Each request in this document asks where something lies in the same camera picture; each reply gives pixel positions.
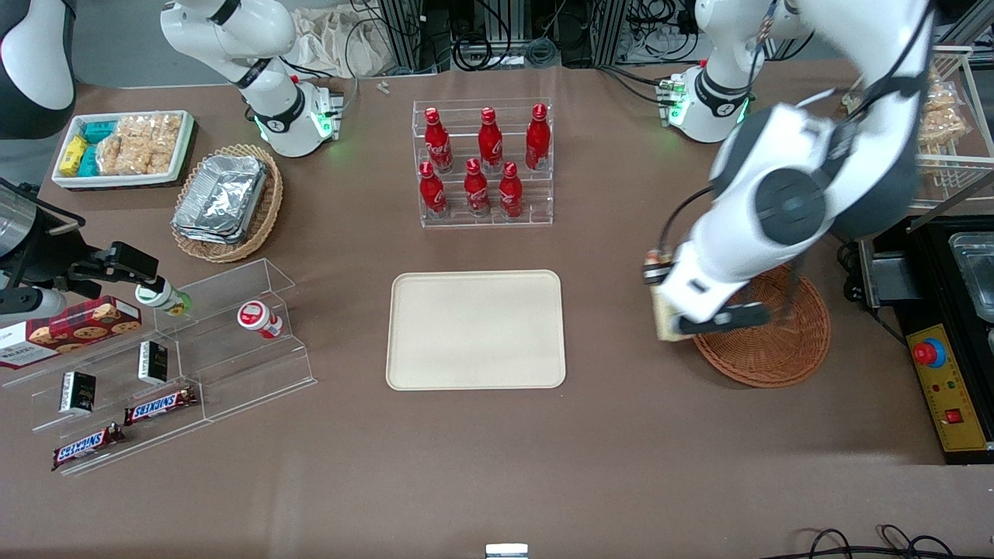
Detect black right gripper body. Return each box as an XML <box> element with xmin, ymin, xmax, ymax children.
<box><xmin>16</xmin><ymin>203</ymin><xmax>97</xmax><ymax>291</ymax></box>

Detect tan bread sandwich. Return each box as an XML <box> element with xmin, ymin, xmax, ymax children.
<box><xmin>643</xmin><ymin>247</ymin><xmax>686</xmax><ymax>344</ymax></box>

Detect round brown wicker basket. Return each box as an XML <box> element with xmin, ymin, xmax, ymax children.
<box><xmin>691</xmin><ymin>264</ymin><xmax>832</xmax><ymax>389</ymax></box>

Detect oval light wicker basket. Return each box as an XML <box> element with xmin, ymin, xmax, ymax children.
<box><xmin>171</xmin><ymin>144</ymin><xmax>284</xmax><ymax>263</ymax></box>

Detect cream rectangular plastic tray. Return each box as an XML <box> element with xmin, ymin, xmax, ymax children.
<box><xmin>386</xmin><ymin>269</ymin><xmax>566</xmax><ymax>391</ymax></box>

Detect green lidded snack cup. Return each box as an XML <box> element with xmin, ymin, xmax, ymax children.
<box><xmin>134</xmin><ymin>279</ymin><xmax>192</xmax><ymax>317</ymax></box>

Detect red tartan cookie box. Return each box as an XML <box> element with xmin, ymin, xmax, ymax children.
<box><xmin>0</xmin><ymin>295</ymin><xmax>143</xmax><ymax>370</ymax></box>

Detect white rectangular snack bin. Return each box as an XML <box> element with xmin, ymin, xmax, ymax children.
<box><xmin>52</xmin><ymin>110</ymin><xmax>195</xmax><ymax>189</ymax></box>

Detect small black white box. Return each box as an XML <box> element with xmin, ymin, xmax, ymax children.
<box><xmin>60</xmin><ymin>371</ymin><xmax>98</xmax><ymax>415</ymax></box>
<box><xmin>138</xmin><ymin>342</ymin><xmax>169</xmax><ymax>385</ymax></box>

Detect yellow snack packet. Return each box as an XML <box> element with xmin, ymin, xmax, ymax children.
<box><xmin>60</xmin><ymin>136</ymin><xmax>89</xmax><ymax>178</ymax></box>

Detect clear rice cracker bag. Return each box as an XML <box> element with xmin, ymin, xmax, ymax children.
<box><xmin>120</xmin><ymin>115</ymin><xmax>184</xmax><ymax>173</ymax></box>
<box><xmin>97</xmin><ymin>134</ymin><xmax>150</xmax><ymax>176</ymax></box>
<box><xmin>920</xmin><ymin>68</ymin><xmax>968</xmax><ymax>156</ymax></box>

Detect stacked aluminium foil containers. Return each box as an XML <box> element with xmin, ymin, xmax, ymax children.
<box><xmin>172</xmin><ymin>154</ymin><xmax>270</xmax><ymax>245</ymax></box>

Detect red lidded snack cup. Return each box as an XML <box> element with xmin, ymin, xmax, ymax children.
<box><xmin>237</xmin><ymin>300</ymin><xmax>284</xmax><ymax>340</ymax></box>

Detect brown Snickers chocolate bar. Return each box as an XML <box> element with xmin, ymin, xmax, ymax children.
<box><xmin>124</xmin><ymin>387</ymin><xmax>199</xmax><ymax>425</ymax></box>
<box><xmin>52</xmin><ymin>423</ymin><xmax>125</xmax><ymax>472</ymax></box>

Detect clear acrylic stepped display stand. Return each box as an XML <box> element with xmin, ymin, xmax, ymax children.
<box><xmin>0</xmin><ymin>259</ymin><xmax>317</xmax><ymax>476</ymax></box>

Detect red cola bottle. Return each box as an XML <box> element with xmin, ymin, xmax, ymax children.
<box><xmin>499</xmin><ymin>161</ymin><xmax>524</xmax><ymax>218</ymax></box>
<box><xmin>424</xmin><ymin>107</ymin><xmax>454</xmax><ymax>173</ymax></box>
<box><xmin>464</xmin><ymin>158</ymin><xmax>491</xmax><ymax>217</ymax></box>
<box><xmin>478</xmin><ymin>107</ymin><xmax>503</xmax><ymax>173</ymax></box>
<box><xmin>526</xmin><ymin>103</ymin><xmax>551</xmax><ymax>172</ymax></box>
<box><xmin>419</xmin><ymin>161</ymin><xmax>447</xmax><ymax>218</ymax></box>

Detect black heating appliance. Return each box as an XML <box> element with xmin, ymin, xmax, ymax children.
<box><xmin>839</xmin><ymin>214</ymin><xmax>994</xmax><ymax>467</ymax></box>

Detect clear acrylic bottle rack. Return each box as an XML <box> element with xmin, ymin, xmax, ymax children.
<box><xmin>412</xmin><ymin>99</ymin><xmax>554</xmax><ymax>228</ymax></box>

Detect steel pan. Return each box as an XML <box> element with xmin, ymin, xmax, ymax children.
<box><xmin>949</xmin><ymin>231</ymin><xmax>994</xmax><ymax>323</ymax></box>

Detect yellow control panel box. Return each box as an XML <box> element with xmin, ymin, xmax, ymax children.
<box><xmin>907</xmin><ymin>325</ymin><xmax>992</xmax><ymax>453</ymax></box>

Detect white plastic bag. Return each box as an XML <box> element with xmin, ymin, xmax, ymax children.
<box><xmin>291</xmin><ymin>4</ymin><xmax>381</xmax><ymax>78</ymax></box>

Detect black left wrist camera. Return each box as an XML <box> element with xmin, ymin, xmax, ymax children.
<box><xmin>678</xmin><ymin>304</ymin><xmax>771</xmax><ymax>336</ymax></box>

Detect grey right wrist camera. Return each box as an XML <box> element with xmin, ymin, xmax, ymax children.
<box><xmin>0</xmin><ymin>286</ymin><xmax>68</xmax><ymax>321</ymax></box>

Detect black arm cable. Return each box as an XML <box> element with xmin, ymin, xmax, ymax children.
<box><xmin>659</xmin><ymin>185</ymin><xmax>717</xmax><ymax>243</ymax></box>

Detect white wire shelf rack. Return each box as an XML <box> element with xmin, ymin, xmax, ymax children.
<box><xmin>915</xmin><ymin>45</ymin><xmax>994</xmax><ymax>210</ymax></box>

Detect black floor cable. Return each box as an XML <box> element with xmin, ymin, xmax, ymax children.
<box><xmin>777</xmin><ymin>525</ymin><xmax>958</xmax><ymax>559</ymax></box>

